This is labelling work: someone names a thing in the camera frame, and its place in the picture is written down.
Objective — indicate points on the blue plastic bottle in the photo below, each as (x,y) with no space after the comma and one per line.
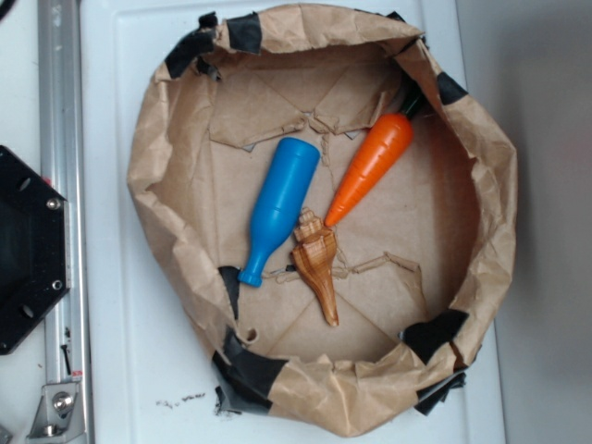
(279,204)

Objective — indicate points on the brown spiral seashell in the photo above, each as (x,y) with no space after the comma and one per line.
(313,258)

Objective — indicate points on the brown paper bag basket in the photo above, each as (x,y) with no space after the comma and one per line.
(211,120)

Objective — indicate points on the orange toy carrot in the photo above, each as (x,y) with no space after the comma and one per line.
(384,144)

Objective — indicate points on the white plastic tray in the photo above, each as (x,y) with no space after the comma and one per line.
(151,379)

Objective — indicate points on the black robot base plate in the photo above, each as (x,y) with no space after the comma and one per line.
(33,250)

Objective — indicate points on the metal corner bracket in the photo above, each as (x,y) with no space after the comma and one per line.
(59,416)

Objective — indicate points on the aluminium extrusion rail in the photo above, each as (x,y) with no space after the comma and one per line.
(66,327)

